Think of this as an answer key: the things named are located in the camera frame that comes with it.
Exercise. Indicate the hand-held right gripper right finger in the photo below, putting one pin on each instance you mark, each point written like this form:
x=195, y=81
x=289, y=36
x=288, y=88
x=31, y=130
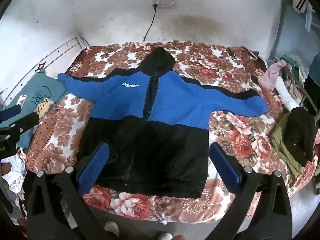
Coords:
x=225, y=166

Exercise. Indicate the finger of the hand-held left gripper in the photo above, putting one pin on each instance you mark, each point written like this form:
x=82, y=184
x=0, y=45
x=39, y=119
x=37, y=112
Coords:
x=25, y=122
x=10, y=113

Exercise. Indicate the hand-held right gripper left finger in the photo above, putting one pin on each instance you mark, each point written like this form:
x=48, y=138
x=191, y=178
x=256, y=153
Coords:
x=92, y=166

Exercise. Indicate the blue and black hooded jacket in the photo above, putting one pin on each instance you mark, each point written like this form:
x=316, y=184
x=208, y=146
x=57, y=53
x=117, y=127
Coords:
x=175, y=92

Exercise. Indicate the person's left hand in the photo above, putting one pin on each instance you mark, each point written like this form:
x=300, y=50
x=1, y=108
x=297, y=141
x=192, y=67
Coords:
x=4, y=170

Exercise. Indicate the floral fleece blanket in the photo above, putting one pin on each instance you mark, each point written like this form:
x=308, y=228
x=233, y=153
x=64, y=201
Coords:
x=237, y=135

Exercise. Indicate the teal printed sweatshirt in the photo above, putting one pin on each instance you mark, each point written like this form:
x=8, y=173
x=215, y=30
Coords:
x=35, y=87

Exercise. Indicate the pink floral cloth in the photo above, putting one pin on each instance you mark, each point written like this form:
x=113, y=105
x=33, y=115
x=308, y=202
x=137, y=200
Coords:
x=15, y=180

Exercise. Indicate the black clip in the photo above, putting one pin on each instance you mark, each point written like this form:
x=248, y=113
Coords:
x=41, y=68

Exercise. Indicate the olive green garment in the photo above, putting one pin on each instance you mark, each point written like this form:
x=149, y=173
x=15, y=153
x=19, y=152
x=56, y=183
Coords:
x=282, y=145

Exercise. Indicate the white shoe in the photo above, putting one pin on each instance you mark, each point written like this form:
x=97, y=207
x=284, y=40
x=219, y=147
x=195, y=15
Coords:
x=111, y=228
x=165, y=236

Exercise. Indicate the white bed board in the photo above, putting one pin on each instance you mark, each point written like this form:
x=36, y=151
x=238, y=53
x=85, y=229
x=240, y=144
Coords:
x=62, y=48

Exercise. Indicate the black garment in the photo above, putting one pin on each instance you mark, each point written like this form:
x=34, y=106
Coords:
x=300, y=130

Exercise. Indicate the maroon cloth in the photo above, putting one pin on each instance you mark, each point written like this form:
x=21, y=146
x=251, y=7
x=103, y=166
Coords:
x=253, y=55

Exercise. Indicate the green cloth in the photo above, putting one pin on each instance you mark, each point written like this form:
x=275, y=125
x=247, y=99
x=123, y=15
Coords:
x=295, y=70

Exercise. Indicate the blue mosquito net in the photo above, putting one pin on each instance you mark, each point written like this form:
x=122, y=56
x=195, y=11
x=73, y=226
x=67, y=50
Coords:
x=297, y=30

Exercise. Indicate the white power strip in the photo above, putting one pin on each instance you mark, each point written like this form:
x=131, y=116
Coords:
x=162, y=4

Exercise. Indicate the black white striped cloth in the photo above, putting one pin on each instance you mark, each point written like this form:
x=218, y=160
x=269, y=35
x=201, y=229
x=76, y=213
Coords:
x=299, y=2

